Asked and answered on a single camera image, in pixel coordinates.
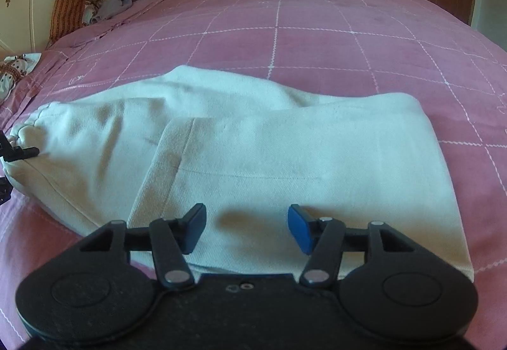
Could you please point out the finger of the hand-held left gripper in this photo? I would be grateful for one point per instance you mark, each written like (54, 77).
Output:
(4, 191)
(16, 154)

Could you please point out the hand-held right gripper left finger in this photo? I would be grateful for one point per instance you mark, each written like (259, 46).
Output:
(196, 229)

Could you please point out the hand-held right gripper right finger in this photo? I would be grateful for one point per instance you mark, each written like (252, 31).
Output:
(299, 229)

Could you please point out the white pants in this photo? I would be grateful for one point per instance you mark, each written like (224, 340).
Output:
(277, 159)

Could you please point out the patterned white pillow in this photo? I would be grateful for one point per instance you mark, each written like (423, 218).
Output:
(91, 7)
(12, 70)

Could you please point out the orange striped pillow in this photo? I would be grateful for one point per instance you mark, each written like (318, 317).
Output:
(67, 13)

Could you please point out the grey lilac cloth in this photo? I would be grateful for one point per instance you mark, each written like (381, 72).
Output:
(119, 1)

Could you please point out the bed with pink checked sheet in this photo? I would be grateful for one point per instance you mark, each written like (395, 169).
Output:
(317, 37)

